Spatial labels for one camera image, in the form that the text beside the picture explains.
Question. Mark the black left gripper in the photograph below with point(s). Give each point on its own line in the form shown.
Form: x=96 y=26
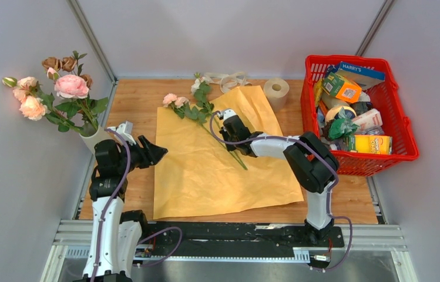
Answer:
x=150 y=154

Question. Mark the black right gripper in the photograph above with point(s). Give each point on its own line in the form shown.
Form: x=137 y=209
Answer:
x=225 y=133

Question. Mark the artificial flower bunch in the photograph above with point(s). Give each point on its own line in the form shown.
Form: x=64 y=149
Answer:
x=200 y=112

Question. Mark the orange wrapping paper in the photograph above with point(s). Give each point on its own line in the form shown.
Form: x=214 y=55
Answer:
x=199 y=177

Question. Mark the white ribbon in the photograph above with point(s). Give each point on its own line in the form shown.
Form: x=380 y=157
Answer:
x=227 y=81

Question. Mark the large pink rose stem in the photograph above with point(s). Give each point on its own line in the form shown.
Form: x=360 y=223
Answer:
x=77 y=110

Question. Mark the brown rose stem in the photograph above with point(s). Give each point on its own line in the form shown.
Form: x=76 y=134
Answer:
x=57 y=68

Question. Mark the peach rose stem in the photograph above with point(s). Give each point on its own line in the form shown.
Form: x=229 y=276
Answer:
x=36 y=105

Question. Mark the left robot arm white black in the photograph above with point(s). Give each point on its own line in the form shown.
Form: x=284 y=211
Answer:
x=115 y=233

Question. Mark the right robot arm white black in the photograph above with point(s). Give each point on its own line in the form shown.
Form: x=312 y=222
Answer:
x=312 y=164

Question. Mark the beige cylindrical vase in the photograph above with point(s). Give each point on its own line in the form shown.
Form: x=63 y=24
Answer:
x=96 y=137

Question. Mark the round yellow white container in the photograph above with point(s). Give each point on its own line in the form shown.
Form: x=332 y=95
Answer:
x=340 y=112

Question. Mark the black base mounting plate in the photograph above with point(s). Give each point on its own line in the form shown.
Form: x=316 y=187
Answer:
x=233 y=240

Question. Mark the green crumpled bag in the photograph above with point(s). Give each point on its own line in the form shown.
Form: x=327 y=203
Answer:
x=339 y=128

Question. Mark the green orange carton box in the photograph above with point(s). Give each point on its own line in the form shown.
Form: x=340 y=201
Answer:
x=341 y=88

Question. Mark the blue Harry's box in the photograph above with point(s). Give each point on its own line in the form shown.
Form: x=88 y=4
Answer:
x=366 y=78

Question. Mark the yellow orange snack box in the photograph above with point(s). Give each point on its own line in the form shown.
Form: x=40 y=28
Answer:
x=369 y=144

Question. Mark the red plastic shopping basket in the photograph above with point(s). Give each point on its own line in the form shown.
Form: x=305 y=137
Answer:
x=384 y=97

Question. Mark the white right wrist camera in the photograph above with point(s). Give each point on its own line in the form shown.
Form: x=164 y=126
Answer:
x=227 y=114

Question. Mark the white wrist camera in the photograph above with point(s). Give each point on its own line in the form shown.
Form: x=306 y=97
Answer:
x=125 y=130
x=227 y=114

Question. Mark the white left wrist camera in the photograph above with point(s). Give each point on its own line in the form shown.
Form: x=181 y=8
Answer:
x=125 y=130

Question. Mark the aluminium frame rail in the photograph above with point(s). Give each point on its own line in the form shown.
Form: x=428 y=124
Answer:
x=360 y=239

